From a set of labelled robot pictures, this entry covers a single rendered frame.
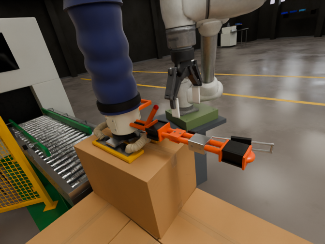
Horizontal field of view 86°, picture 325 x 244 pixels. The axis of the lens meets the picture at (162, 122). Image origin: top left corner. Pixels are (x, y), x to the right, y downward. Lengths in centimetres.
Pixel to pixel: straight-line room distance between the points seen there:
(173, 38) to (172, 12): 6
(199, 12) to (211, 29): 58
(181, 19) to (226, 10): 12
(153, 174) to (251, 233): 58
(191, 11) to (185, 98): 97
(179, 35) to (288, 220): 168
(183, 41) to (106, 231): 102
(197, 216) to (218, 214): 12
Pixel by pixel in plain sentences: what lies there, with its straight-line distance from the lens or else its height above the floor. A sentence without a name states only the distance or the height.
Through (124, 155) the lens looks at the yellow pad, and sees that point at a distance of 88.
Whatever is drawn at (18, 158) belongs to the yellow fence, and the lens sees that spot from 203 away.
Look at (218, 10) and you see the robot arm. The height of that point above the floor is 150.
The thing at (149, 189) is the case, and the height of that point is 90.
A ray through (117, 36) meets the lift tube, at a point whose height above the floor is 148.
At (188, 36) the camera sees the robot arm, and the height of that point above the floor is 145.
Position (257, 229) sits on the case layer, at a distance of 111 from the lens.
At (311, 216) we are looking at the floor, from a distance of 199.
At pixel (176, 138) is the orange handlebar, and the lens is 71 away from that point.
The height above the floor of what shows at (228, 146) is 110.
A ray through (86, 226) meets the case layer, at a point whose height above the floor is 54.
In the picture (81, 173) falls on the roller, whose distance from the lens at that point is 164.
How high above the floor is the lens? 146
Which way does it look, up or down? 26 degrees down
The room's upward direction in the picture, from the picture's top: 9 degrees counter-clockwise
